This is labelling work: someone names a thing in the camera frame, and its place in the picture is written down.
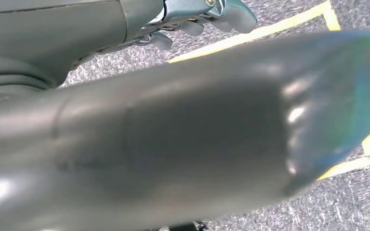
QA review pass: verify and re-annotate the yellow floor tape square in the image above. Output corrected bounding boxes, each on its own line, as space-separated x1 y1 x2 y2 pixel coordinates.
168 0 370 182

